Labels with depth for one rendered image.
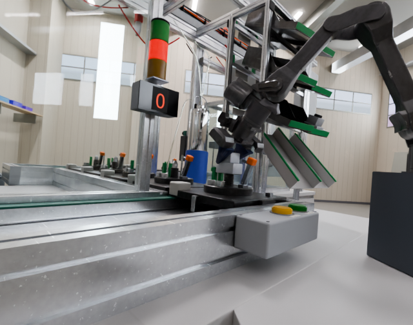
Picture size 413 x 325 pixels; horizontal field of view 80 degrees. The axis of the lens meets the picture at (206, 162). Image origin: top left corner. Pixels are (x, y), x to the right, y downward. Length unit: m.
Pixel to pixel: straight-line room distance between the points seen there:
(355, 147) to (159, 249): 10.23
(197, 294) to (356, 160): 10.19
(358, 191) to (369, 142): 1.84
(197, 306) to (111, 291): 0.11
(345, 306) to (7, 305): 0.41
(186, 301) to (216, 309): 0.04
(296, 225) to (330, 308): 0.15
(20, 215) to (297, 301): 0.49
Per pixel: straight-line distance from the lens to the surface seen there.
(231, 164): 0.68
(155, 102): 0.66
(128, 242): 0.33
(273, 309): 0.40
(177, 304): 0.38
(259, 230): 0.43
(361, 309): 0.46
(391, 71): 0.70
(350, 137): 10.34
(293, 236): 0.51
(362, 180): 10.67
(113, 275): 0.34
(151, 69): 0.70
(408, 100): 0.70
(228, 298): 0.40
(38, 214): 0.57
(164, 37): 0.73
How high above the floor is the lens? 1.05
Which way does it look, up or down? level
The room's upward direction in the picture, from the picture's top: 4 degrees clockwise
